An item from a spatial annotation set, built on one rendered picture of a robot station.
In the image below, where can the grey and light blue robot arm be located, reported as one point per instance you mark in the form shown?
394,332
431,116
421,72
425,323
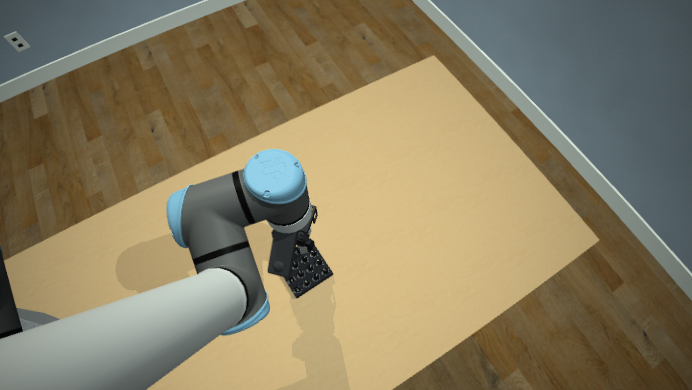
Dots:
132,343

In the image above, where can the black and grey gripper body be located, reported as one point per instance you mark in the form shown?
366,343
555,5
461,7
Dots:
303,234

